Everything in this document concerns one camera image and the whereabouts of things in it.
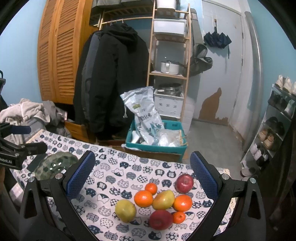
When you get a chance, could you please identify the metal shoe rack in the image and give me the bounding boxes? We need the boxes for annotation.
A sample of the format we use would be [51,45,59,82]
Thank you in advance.
[240,75,295,181]

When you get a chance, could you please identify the small tangerine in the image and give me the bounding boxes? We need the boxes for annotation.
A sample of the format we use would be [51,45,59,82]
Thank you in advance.
[144,183,158,195]
[172,211,186,224]

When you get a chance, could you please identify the teal plastic crate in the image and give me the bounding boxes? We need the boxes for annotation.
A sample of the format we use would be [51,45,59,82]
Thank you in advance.
[125,120,188,161]

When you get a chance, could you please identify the steel pot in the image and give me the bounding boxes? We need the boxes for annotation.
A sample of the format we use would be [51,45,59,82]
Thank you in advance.
[157,83,182,96]

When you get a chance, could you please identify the red apple front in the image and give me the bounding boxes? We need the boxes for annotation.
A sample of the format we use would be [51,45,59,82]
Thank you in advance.
[149,210,173,230]

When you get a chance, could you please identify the wooden louvered wardrobe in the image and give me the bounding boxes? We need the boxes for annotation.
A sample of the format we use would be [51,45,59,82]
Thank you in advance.
[37,0,98,104]

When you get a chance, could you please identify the red apple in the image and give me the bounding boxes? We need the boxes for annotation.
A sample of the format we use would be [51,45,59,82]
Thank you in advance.
[175,174,194,194]
[149,210,173,230]

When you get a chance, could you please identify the wooden shelf rack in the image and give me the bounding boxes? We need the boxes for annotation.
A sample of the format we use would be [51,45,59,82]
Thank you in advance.
[147,1,192,121]

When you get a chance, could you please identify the cat pattern tablecloth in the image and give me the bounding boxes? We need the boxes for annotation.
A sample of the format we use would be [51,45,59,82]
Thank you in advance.
[9,129,239,241]

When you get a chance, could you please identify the black hanging coat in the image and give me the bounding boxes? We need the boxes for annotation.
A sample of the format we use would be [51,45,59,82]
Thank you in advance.
[73,23,149,141]

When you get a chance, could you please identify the white patterned storage box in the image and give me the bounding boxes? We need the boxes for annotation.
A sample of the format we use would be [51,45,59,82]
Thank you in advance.
[154,89,184,119]

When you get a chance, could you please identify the small tangerine front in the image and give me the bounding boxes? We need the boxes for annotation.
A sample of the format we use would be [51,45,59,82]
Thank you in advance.
[172,211,186,224]

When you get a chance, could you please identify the wooden drawer box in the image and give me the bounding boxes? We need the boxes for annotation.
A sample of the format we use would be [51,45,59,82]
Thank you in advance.
[64,121,91,143]

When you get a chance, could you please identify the green patterned glass bowl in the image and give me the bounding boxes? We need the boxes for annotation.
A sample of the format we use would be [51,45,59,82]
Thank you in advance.
[34,152,78,180]

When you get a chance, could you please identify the large orange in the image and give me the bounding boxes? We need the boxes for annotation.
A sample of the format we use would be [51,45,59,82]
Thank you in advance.
[173,194,193,212]
[134,190,153,208]

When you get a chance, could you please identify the pile of grey clothes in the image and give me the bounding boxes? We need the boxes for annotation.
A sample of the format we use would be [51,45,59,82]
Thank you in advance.
[1,98,72,145]

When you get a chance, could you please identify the silver vertical pipe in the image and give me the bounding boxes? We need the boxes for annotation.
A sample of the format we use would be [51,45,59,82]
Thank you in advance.
[243,11,264,153]

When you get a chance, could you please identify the red apple back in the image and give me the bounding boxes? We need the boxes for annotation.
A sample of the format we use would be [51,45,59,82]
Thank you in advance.
[175,174,194,194]

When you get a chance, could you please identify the white cooking pot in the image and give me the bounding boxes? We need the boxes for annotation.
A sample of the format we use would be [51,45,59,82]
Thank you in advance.
[161,60,184,75]

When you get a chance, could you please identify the small tangerine back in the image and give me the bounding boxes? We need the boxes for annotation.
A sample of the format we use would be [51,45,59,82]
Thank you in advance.
[144,183,158,195]

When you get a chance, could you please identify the white door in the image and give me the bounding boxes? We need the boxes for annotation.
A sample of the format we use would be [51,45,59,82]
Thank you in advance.
[194,1,243,126]

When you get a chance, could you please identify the yellow-red mango pear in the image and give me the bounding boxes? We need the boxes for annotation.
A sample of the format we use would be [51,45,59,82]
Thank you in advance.
[152,190,175,210]

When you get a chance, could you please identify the white plastic bin upper shelf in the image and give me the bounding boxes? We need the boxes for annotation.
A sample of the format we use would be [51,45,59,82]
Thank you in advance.
[154,19,187,37]

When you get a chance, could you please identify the dark blue umbrella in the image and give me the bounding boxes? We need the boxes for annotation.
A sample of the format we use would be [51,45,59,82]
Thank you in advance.
[204,32,232,55]

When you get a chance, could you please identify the grey hanging bag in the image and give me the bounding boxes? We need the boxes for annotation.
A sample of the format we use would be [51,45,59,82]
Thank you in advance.
[189,9,213,77]

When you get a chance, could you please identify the clear plastic bag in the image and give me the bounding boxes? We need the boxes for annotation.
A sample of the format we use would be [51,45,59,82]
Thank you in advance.
[153,129,187,147]

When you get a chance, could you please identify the white rice bag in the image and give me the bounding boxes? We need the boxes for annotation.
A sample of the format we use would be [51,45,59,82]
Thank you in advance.
[120,86,164,145]

